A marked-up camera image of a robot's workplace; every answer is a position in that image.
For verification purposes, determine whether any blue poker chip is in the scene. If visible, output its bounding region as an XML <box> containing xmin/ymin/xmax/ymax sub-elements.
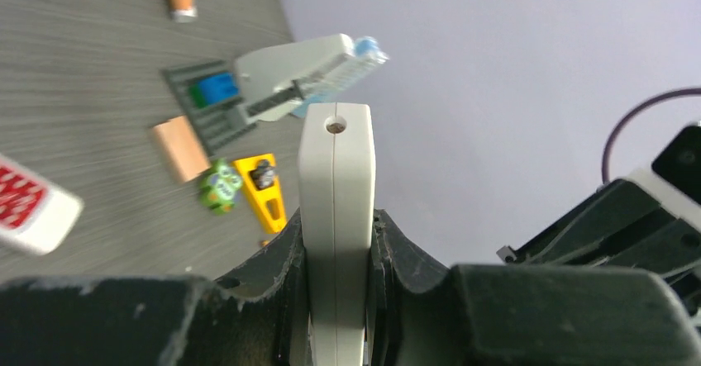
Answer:
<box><xmin>249</xmin><ymin>159</ymin><xmax>277</xmax><ymax>191</ymax></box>

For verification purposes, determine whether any yellow triangular wooden piece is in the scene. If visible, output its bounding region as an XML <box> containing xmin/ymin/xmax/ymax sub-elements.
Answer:
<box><xmin>232</xmin><ymin>153</ymin><xmax>288</xmax><ymax>235</ymax></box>

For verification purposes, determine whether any brown cork square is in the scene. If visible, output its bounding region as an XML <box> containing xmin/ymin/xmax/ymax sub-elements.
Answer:
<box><xmin>150</xmin><ymin>116</ymin><xmax>212</xmax><ymax>183</ymax></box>

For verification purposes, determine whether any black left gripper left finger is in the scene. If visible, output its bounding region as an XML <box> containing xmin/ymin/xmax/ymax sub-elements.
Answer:
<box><xmin>1</xmin><ymin>215</ymin><xmax>307</xmax><ymax>365</ymax></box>

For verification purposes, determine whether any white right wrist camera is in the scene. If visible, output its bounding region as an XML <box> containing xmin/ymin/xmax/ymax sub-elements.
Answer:
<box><xmin>626</xmin><ymin>122</ymin><xmax>700</xmax><ymax>229</ymax></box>

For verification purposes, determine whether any green owl toy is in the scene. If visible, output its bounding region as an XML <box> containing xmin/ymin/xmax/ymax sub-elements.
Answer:
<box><xmin>200</xmin><ymin>159</ymin><xmax>243</xmax><ymax>215</ymax></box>

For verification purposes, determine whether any blue building brick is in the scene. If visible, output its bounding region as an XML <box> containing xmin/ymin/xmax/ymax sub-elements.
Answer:
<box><xmin>188</xmin><ymin>72</ymin><xmax>240</xmax><ymax>108</ymax></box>

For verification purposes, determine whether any grey building block baseplate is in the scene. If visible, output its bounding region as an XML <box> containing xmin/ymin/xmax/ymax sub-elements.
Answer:
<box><xmin>161</xmin><ymin>59</ymin><xmax>257</xmax><ymax>156</ymax></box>

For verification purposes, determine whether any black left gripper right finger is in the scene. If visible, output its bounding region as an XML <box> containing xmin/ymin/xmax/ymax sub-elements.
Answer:
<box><xmin>368</xmin><ymin>210</ymin><xmax>700</xmax><ymax>365</ymax></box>

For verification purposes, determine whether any white metronome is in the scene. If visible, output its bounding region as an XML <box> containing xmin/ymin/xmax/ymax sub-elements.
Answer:
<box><xmin>230</xmin><ymin>34</ymin><xmax>355</xmax><ymax>124</ymax></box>

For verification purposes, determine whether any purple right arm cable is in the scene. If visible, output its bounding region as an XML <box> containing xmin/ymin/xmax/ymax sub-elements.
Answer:
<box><xmin>601</xmin><ymin>87</ymin><xmax>701</xmax><ymax>185</ymax></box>

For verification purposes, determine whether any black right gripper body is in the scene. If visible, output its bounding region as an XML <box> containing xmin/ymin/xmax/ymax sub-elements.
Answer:
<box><xmin>497</xmin><ymin>179</ymin><xmax>700</xmax><ymax>315</ymax></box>

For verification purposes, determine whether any slim white remote control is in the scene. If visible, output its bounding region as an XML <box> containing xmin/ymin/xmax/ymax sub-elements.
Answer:
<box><xmin>298</xmin><ymin>103</ymin><xmax>376</xmax><ymax>365</ymax></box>

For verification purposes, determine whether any white remote with red keypad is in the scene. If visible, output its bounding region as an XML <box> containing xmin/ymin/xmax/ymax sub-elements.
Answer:
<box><xmin>1</xmin><ymin>155</ymin><xmax>84</xmax><ymax>255</ymax></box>

